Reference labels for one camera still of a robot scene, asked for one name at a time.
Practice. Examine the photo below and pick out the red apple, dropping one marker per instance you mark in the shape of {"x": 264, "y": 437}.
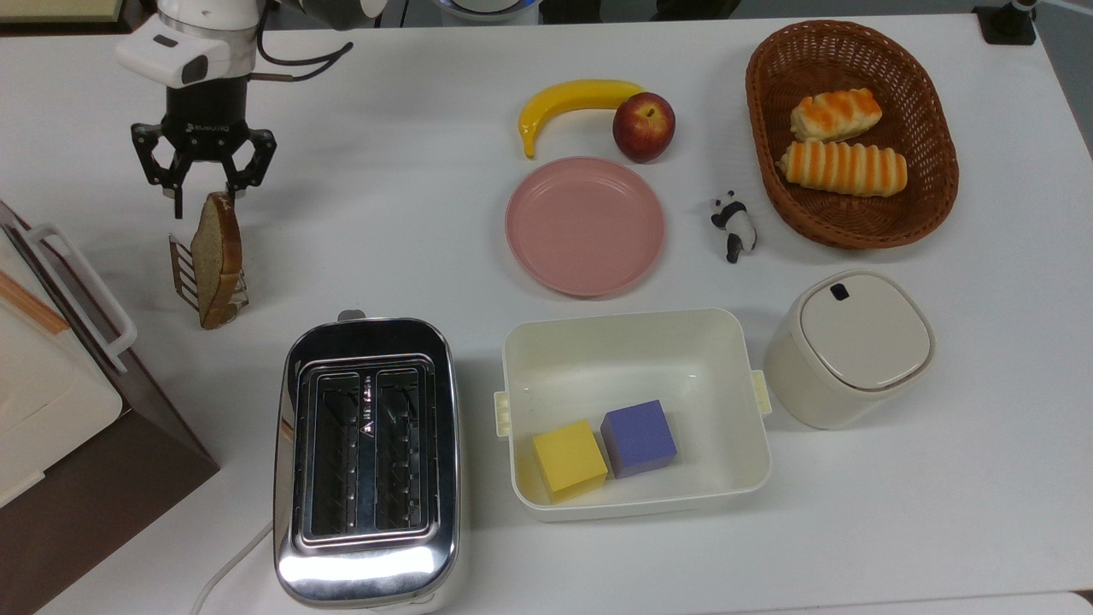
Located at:
{"x": 644, "y": 128}

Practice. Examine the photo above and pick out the orange glazed bread roll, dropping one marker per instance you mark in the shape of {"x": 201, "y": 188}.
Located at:
{"x": 835, "y": 115}

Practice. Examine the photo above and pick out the pink plate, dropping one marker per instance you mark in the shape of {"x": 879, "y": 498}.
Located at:
{"x": 585, "y": 226}

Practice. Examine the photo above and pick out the metal toast rack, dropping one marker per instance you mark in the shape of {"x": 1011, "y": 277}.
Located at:
{"x": 184, "y": 273}

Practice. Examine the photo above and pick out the black camera stand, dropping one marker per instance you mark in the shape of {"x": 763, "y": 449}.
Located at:
{"x": 1003, "y": 26}

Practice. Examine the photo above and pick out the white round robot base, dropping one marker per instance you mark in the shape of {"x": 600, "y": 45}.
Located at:
{"x": 487, "y": 8}

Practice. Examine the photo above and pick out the long striped bread roll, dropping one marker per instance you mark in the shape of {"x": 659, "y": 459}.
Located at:
{"x": 841, "y": 168}

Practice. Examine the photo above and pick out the purple cube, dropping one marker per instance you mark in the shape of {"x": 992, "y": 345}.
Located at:
{"x": 639, "y": 437}

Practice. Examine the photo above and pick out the brown wicker basket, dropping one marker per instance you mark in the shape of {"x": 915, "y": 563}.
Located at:
{"x": 854, "y": 224}

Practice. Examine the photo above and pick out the cream lidded bin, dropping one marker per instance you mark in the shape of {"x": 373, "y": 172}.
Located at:
{"x": 854, "y": 342}

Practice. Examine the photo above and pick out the yellow banana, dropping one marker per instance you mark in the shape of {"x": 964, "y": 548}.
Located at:
{"x": 564, "y": 96}

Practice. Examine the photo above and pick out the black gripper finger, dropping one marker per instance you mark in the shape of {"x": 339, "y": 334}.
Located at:
{"x": 154, "y": 158}
{"x": 256, "y": 158}

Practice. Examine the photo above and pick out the chrome and cream toaster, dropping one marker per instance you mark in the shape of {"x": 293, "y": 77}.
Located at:
{"x": 367, "y": 572}

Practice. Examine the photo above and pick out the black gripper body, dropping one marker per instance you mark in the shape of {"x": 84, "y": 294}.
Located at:
{"x": 207, "y": 120}

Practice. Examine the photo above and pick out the brown bread slice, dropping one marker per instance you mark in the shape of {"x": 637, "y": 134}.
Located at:
{"x": 215, "y": 256}

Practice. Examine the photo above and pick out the yellow cube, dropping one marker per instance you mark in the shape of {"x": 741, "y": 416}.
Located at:
{"x": 568, "y": 461}

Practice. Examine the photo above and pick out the white plastic container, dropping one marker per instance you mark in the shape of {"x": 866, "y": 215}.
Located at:
{"x": 632, "y": 359}

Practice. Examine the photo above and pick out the panda figurine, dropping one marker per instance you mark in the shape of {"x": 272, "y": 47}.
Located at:
{"x": 736, "y": 224}

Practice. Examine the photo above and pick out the cream microwave appliance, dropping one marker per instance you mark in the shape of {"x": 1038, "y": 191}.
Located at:
{"x": 43, "y": 401}

